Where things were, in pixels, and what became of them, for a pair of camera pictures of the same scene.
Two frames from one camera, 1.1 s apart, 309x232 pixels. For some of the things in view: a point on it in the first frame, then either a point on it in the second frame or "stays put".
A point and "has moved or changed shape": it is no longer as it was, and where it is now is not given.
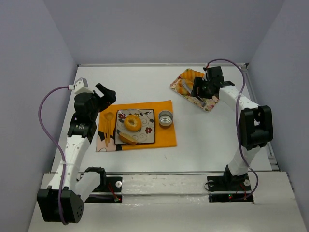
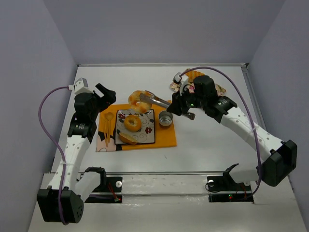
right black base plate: x=237 y=183 stays put
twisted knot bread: x=184 y=86 has moved or changed shape
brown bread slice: x=127 y=138 stays put
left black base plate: x=107 y=184 stays put
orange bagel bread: x=133 y=123 stays put
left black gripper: x=101 y=99 stays put
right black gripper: x=197 y=86 -> x=180 y=106
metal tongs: x=203 y=104 has moved or changed shape
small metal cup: x=165 y=118 stays put
